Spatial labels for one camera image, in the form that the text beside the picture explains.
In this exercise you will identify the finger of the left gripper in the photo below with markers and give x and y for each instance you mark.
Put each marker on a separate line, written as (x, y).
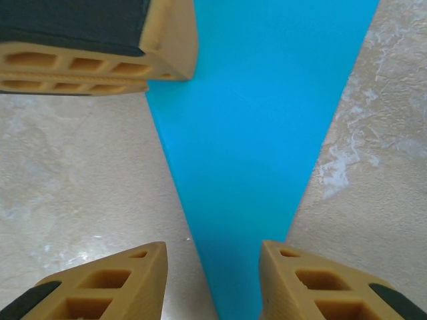
(66, 87)
(83, 30)

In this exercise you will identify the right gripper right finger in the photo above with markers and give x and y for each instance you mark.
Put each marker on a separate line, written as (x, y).
(317, 293)

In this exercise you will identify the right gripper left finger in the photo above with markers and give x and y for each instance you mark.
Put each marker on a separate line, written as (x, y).
(116, 290)

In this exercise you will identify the blue cloth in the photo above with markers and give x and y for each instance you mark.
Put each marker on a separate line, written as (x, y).
(247, 133)

